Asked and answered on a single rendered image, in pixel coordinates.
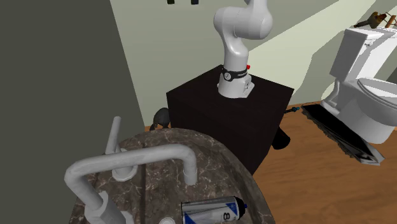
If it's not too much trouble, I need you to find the silver and blue spray can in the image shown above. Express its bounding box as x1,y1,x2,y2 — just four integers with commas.
181,195,249,224

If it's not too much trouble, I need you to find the black rounded object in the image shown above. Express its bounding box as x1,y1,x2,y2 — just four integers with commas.
149,107,171,131

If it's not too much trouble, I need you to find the grey faucet lever handle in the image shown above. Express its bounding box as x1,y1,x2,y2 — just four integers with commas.
104,116,139,181

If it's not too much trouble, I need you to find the brown object on toilet tank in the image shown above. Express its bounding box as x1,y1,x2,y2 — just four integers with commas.
353,11,397,30

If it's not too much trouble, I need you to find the white toilet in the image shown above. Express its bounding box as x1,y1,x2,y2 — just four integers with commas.
320,25,397,145

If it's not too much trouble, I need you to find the grey curved faucet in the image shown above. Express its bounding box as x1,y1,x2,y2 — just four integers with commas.
64,143,199,224

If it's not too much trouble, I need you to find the brown marble sink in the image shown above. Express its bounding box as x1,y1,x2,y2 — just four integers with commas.
68,127,277,224

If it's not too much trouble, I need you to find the dark robot stand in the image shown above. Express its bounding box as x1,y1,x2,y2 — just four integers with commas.
166,64,295,176

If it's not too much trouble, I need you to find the black cylinder object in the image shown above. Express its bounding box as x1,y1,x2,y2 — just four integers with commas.
272,126,291,151

